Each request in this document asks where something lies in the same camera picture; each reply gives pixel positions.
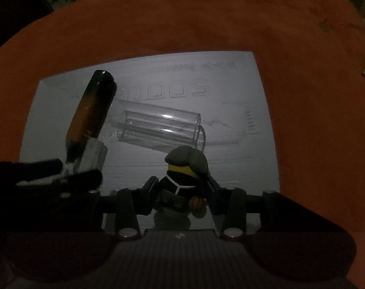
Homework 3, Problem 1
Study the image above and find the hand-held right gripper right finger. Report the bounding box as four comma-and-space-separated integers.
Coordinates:
207, 177, 349, 240

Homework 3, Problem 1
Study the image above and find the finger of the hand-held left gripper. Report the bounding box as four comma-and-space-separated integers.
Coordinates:
0, 158, 64, 185
0, 169, 104, 200

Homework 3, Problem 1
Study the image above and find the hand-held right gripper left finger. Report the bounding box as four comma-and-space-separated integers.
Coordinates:
17, 176, 159, 240

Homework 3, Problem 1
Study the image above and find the penguin figurine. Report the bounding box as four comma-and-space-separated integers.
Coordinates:
154, 145, 212, 220

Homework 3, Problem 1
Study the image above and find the clear plastic blister pack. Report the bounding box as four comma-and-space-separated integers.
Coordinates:
107, 102, 207, 155

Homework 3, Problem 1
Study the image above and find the small brown bottle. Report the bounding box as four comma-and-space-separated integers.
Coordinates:
64, 69, 117, 173

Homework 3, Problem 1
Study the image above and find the white embossed mat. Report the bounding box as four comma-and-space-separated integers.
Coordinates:
18, 51, 281, 232

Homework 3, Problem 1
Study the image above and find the orange blanket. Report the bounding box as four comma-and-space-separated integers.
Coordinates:
0, 0, 365, 277

